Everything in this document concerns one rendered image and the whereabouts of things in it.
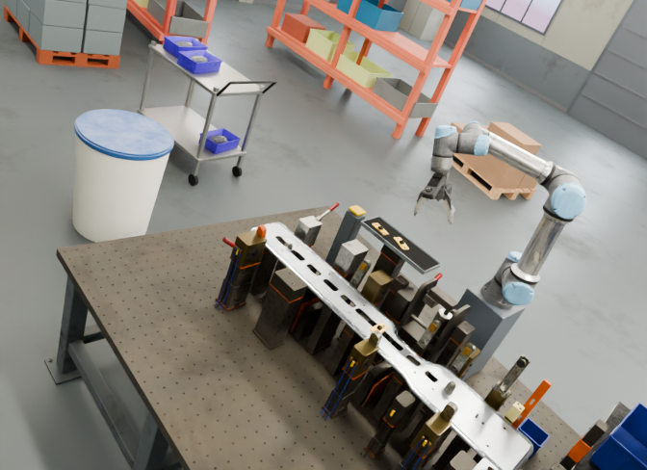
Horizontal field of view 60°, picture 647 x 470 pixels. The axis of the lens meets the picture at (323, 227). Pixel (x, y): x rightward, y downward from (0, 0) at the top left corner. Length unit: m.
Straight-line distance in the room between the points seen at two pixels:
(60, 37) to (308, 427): 4.76
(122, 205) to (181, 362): 1.60
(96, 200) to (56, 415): 1.32
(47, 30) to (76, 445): 4.16
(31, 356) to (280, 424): 1.44
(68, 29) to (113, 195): 2.81
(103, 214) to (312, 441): 2.09
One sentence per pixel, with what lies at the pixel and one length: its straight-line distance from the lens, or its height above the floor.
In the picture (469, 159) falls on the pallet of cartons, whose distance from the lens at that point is 6.89.
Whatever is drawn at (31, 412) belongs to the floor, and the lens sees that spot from 2.93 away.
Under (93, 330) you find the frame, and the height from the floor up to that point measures 0.23.
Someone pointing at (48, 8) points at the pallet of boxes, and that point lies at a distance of 5.99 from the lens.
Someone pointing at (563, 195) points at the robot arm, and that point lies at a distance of 2.16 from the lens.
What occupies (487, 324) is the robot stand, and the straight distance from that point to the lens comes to 2.53.
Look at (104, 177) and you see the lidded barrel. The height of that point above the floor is 0.50.
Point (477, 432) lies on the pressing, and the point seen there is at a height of 1.00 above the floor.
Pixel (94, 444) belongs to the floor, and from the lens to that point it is 2.84.
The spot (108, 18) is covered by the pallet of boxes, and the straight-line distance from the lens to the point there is 6.20.
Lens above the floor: 2.34
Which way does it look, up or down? 30 degrees down
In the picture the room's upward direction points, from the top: 22 degrees clockwise
